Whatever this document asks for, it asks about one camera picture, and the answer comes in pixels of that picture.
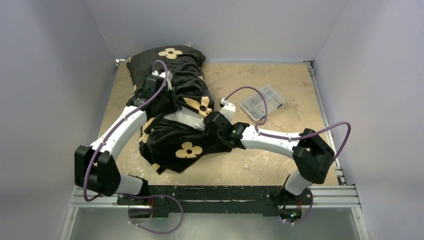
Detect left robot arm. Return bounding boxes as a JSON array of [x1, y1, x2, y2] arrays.
[[74, 71, 180, 205]]

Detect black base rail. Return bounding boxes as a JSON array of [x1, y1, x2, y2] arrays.
[[117, 184, 292, 218]]

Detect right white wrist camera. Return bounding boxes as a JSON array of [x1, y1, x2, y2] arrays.
[[219, 98, 236, 122]]

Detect clear plastic screw box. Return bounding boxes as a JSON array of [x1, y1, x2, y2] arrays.
[[239, 84, 285, 123]]

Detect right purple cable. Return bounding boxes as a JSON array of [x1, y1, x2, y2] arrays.
[[224, 86, 352, 167]]

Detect white pillow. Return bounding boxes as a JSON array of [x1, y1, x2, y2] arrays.
[[164, 107, 205, 131]]

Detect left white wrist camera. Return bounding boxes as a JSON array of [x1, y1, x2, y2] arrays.
[[151, 70, 173, 91]]

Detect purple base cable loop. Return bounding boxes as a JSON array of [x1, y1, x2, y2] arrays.
[[127, 195, 184, 236]]

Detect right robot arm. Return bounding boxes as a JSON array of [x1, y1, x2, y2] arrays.
[[203, 111, 335, 204]]

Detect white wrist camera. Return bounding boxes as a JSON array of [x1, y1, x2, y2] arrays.
[[151, 70, 173, 91], [219, 98, 236, 122]]

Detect black floral pillowcase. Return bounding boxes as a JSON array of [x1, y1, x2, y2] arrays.
[[125, 45, 231, 174]]

